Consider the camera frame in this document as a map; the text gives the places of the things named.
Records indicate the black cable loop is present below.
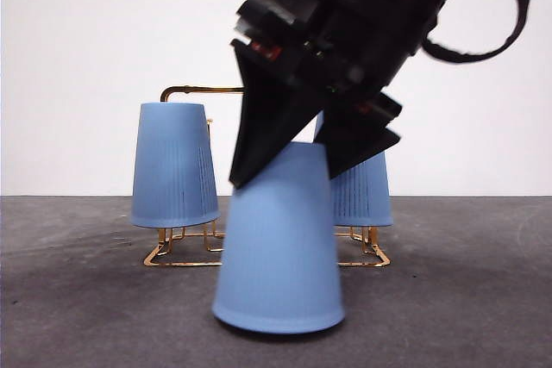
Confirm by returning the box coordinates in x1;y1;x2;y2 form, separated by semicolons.
420;0;532;65

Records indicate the gold wire cup holder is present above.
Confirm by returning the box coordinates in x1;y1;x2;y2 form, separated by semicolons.
143;84;392;269

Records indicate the blue ribbed plastic cup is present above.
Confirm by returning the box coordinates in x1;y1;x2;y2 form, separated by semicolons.
130;102;222;229
313;109;394;228
210;141;347;337

